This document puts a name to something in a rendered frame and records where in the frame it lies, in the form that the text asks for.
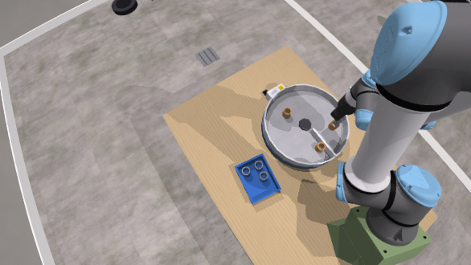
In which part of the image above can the blue crate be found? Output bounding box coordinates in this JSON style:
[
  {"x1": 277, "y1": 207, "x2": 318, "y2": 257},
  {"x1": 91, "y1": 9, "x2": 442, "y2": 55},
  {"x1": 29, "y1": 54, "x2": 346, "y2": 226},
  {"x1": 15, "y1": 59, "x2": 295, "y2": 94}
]
[{"x1": 235, "y1": 153, "x2": 281, "y2": 204}]

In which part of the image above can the bronze bushing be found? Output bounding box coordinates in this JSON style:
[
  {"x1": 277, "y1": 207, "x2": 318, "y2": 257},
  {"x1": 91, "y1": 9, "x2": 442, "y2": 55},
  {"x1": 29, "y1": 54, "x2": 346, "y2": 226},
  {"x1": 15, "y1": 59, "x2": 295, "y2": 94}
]
[
  {"x1": 328, "y1": 120, "x2": 340, "y2": 131},
  {"x1": 282, "y1": 108, "x2": 292, "y2": 118},
  {"x1": 315, "y1": 142, "x2": 326, "y2": 153}
]

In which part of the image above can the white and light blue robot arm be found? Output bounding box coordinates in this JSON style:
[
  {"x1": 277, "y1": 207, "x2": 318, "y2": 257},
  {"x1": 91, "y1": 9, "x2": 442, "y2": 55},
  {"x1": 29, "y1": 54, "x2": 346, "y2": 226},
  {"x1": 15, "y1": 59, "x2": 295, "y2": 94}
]
[{"x1": 335, "y1": 0, "x2": 471, "y2": 247}]

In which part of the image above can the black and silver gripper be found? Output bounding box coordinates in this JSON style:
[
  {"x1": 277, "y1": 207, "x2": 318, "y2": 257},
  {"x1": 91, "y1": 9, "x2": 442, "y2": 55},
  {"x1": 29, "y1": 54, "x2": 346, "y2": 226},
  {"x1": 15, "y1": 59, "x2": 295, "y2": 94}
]
[{"x1": 330, "y1": 87, "x2": 356, "y2": 127}]

